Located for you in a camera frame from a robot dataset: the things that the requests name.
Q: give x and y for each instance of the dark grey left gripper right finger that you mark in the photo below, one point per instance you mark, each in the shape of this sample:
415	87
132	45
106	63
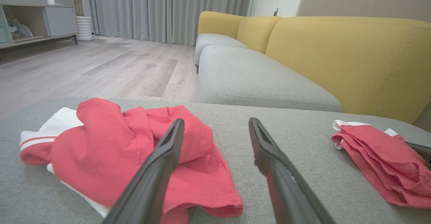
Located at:
283	180

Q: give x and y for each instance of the large grey fabric ottoman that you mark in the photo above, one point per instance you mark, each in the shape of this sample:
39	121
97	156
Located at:
303	143

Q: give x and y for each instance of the beige partition panel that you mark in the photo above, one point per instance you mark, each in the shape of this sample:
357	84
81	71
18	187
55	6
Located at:
370	2

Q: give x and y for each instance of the red white basketball jersey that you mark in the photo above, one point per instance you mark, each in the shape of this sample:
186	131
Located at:
107	150

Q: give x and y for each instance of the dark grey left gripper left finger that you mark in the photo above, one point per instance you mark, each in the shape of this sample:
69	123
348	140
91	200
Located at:
151	180

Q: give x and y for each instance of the white ribbed vase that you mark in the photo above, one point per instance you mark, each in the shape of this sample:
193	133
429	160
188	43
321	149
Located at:
84	29

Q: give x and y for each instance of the grey plush toy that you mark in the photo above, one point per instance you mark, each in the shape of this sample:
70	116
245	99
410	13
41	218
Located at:
20	29

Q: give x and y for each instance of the grey pleated curtain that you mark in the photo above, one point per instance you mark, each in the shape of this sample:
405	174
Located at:
161	8

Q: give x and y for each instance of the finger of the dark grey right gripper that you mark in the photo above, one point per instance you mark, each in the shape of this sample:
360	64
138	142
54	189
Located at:
421	153

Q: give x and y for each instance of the low wooden media cabinet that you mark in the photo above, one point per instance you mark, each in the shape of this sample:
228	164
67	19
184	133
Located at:
57	22

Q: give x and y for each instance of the wall switch fixture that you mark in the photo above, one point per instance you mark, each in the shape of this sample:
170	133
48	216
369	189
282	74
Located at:
277	11

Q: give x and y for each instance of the red shorts with white stripe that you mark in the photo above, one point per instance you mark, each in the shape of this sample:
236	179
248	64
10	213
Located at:
380	156

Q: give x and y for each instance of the grey sofa seat cushion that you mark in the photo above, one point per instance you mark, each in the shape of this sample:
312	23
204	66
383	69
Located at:
212	40

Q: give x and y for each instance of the grey sofa back cushion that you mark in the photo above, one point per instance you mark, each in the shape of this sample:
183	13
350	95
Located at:
256	79

